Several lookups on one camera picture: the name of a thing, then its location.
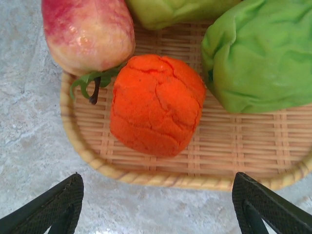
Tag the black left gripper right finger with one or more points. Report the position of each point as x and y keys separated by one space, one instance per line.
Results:
x=246 y=190

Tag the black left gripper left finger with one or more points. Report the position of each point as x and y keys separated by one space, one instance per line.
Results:
x=65 y=192

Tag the orange toy fruit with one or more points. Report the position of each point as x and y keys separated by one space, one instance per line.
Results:
x=156 y=107

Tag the bright green toy fruit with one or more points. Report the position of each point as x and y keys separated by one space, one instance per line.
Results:
x=263 y=61

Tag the pink apple with green leaf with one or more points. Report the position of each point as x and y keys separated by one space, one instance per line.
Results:
x=87 y=36

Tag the yellow-green toy pear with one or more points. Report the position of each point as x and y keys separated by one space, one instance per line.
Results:
x=165 y=12

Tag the woven bamboo tray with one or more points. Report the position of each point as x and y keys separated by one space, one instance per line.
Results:
x=219 y=146

